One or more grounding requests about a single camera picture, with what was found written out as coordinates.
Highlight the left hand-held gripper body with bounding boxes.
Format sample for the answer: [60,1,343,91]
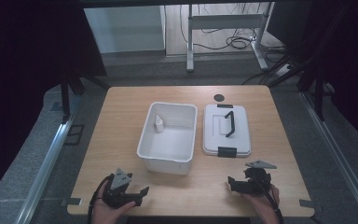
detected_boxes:
[102,167,137,210]

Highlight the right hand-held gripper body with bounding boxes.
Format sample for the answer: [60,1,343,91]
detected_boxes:
[242,160,278,198]

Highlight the white lid with black handle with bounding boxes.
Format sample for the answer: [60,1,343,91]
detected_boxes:
[201,103,253,159]

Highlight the white plastic storage box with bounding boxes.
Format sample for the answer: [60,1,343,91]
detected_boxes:
[136,101,199,176]

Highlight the person's right hand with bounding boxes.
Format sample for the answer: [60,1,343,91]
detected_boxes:
[241,183,282,224]

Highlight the person's left hand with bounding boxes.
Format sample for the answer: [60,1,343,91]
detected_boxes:
[90,181,137,224]

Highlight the small white dropper bottle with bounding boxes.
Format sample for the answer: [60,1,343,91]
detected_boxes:
[154,114,166,134]

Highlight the black metal stand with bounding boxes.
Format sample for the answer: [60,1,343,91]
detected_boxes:
[265,6,348,122]
[59,73,110,124]

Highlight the white power strip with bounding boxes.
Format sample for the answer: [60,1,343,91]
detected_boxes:
[272,63,295,79]

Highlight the dark curtain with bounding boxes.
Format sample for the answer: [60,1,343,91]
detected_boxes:
[267,0,358,153]
[0,0,108,208]

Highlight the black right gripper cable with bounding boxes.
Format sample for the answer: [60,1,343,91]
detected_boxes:
[252,174,285,224]

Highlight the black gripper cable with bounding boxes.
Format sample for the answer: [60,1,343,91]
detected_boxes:
[252,174,285,224]
[86,173,116,224]

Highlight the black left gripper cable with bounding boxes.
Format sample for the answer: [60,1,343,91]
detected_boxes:
[86,173,116,224]

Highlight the aluminium rail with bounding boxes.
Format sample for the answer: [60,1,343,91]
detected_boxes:
[13,94,85,224]
[298,90,358,224]

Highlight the black floor cables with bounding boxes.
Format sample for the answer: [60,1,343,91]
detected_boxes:
[178,3,288,63]

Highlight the grey metal desk frame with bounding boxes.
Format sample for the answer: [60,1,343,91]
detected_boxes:
[186,2,276,74]

